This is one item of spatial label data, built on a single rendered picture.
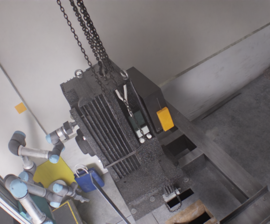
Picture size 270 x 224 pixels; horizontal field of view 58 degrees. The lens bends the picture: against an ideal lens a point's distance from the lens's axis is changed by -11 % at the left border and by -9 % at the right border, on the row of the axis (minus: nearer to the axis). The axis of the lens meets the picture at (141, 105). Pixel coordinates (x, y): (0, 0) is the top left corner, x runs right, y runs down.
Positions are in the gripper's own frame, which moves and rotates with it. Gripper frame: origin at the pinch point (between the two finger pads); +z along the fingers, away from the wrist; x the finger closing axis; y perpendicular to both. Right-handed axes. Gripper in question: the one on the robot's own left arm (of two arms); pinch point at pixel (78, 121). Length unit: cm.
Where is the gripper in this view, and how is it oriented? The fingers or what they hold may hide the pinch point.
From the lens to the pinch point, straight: 220.7
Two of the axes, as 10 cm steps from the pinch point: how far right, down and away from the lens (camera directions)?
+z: 8.5, -5.0, 1.6
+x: -4.0, -4.2, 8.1
